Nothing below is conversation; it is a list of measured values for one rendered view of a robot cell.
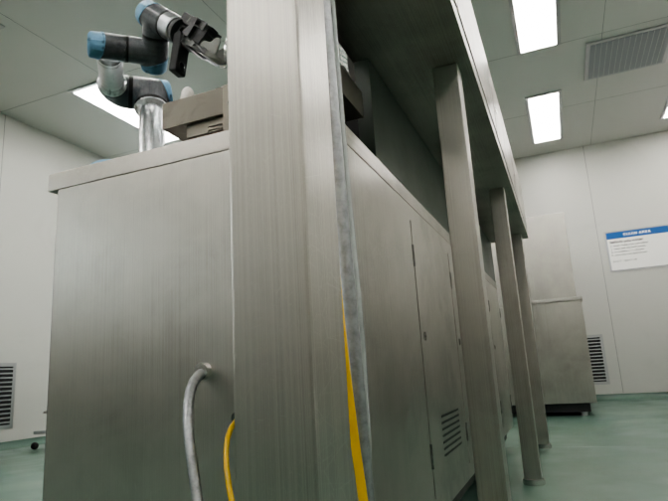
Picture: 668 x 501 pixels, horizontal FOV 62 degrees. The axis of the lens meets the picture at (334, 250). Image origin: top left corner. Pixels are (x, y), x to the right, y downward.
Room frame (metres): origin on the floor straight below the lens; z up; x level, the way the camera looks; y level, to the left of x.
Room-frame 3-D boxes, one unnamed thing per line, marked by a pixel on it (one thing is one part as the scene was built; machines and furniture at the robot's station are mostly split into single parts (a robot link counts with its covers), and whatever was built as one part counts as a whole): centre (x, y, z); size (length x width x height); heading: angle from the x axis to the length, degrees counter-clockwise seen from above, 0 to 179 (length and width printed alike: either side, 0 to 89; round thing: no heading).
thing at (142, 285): (2.18, -0.18, 0.43); 2.52 x 0.64 x 0.86; 158
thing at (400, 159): (2.20, -0.50, 1.02); 2.24 x 0.04 x 0.24; 158
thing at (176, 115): (1.10, 0.13, 1.00); 0.40 x 0.16 x 0.06; 68
